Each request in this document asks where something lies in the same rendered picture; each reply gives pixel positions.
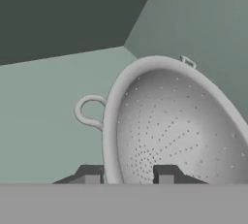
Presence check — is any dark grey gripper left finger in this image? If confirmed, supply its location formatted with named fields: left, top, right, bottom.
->
left=52, top=164, right=106, bottom=185

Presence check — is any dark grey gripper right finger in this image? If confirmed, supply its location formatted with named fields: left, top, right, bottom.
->
left=152, top=164, right=208, bottom=185

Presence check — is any grey metal tea strainer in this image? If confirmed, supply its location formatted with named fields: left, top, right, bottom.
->
left=74, top=54, right=248, bottom=185

